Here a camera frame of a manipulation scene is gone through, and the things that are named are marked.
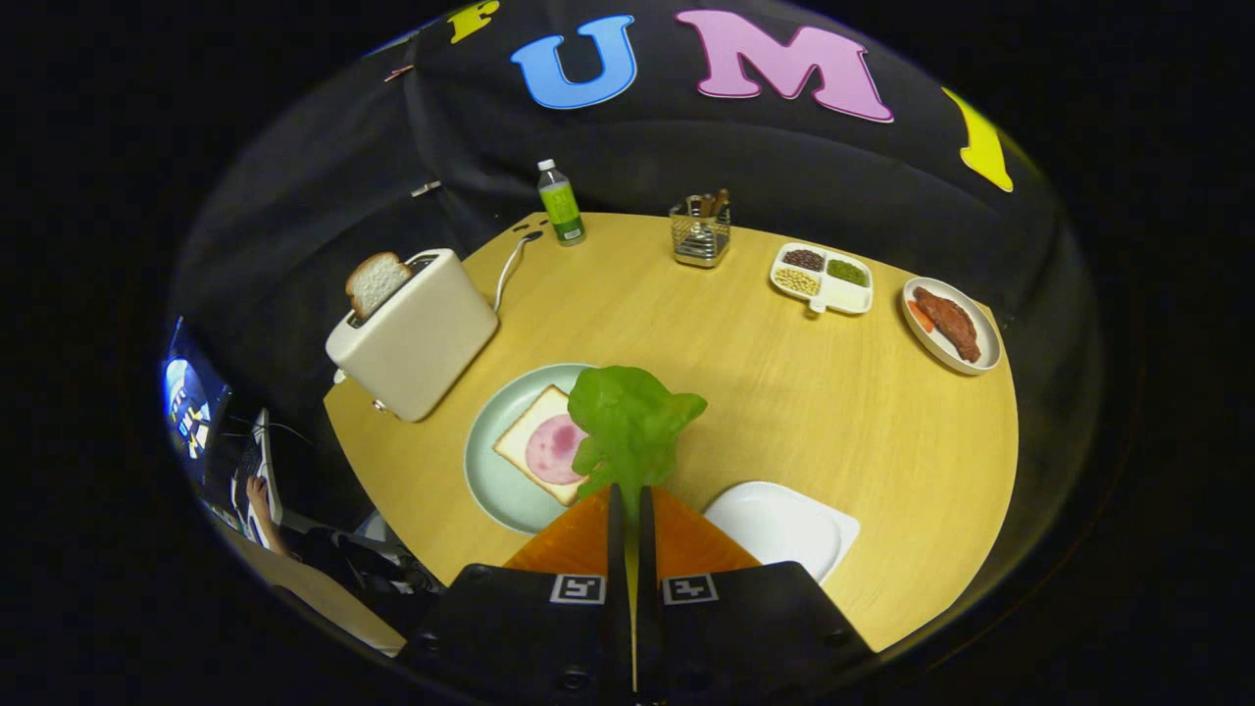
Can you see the white bread slice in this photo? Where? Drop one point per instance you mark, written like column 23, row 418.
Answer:
column 520, row 441

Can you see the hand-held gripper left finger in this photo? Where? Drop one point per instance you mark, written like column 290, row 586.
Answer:
column 616, row 549

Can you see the white toaster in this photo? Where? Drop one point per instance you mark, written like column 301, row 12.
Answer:
column 422, row 343

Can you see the computer monitor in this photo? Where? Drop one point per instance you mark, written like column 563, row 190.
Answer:
column 191, row 402

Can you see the white oval meat plate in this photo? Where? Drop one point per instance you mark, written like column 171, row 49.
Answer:
column 980, row 343

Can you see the white divided bean dish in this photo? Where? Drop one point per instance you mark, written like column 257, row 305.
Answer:
column 845, row 294

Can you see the pink cloth clip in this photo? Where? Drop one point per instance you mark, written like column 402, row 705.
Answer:
column 398, row 73

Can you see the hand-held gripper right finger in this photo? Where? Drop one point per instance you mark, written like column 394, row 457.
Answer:
column 645, row 549

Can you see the brown meat piece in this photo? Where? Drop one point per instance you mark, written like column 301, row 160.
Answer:
column 946, row 319

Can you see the silver cloth clip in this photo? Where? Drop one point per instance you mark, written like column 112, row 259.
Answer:
column 426, row 187

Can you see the toasted bread slice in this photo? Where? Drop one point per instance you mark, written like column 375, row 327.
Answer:
column 376, row 281

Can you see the green lettuce leaf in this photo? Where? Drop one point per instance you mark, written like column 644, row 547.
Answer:
column 627, row 422

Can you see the green label drink bottle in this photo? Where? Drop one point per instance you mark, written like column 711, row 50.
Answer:
column 561, row 211

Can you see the pale green round plate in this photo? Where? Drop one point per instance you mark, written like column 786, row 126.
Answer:
column 490, row 471

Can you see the white square plate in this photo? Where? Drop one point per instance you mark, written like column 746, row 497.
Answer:
column 784, row 525

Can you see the pink ham slice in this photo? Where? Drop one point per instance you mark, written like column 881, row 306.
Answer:
column 551, row 451

